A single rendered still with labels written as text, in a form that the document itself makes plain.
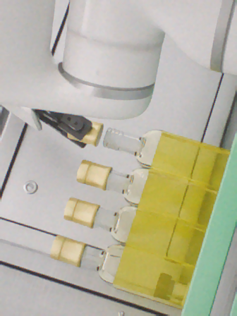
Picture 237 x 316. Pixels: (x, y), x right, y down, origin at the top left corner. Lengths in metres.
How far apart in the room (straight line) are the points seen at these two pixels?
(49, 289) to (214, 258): 0.38
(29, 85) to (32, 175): 0.55
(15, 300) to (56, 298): 0.06
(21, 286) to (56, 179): 0.18
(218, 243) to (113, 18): 0.38
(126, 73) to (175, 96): 0.58
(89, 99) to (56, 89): 0.03
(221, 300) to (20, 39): 0.43
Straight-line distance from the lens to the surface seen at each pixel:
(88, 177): 1.23
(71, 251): 1.21
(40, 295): 1.38
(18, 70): 0.84
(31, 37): 0.83
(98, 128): 1.24
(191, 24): 0.80
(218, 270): 1.08
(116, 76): 0.83
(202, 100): 1.41
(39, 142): 1.40
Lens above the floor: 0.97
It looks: 6 degrees up
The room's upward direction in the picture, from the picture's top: 73 degrees counter-clockwise
